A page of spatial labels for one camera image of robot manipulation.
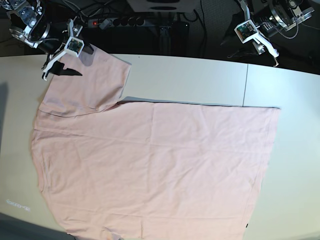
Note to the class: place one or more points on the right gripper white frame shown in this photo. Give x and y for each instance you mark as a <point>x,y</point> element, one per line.
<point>53,64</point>

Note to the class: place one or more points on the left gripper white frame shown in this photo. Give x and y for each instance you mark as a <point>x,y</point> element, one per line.
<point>260,42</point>

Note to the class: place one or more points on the pink T-shirt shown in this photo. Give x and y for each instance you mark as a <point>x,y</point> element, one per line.
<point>145,170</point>

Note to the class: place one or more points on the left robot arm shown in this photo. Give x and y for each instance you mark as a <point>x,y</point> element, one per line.
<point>277,17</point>

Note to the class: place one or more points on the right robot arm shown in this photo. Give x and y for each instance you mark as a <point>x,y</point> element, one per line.
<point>36,23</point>

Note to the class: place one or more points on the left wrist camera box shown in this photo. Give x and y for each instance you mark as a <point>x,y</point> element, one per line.
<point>246,31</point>

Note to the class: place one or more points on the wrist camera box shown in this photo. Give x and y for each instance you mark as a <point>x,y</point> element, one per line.
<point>246,31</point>
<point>74,46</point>

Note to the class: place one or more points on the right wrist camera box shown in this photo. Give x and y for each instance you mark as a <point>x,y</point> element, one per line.
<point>74,46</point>

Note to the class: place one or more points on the black power strip red switch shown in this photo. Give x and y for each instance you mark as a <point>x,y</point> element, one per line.
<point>113,22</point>

